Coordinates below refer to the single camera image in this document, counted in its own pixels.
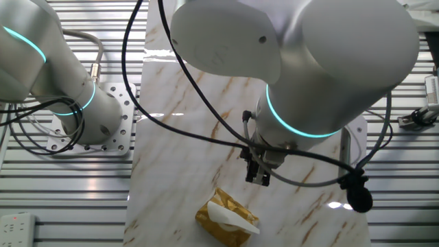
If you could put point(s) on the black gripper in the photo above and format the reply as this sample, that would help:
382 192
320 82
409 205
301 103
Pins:
271 154

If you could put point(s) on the white napkin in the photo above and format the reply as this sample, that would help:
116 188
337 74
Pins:
223 214

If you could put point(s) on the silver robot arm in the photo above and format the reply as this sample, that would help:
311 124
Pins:
343 51

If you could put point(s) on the gold tissue pack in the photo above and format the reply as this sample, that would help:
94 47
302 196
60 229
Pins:
212 219

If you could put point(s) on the metal robot mounting plate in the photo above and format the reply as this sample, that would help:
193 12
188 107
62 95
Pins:
120 94

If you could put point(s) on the white ribbed device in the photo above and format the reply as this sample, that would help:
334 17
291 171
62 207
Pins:
433 89

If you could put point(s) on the white crumpled cloth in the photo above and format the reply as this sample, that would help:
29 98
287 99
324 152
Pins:
425 17

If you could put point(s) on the white power strip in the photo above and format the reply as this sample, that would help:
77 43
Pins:
17 230

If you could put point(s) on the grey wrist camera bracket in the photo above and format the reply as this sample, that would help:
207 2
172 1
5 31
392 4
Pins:
346 151

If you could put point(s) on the black camera clamp stand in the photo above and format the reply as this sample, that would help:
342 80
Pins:
416 118

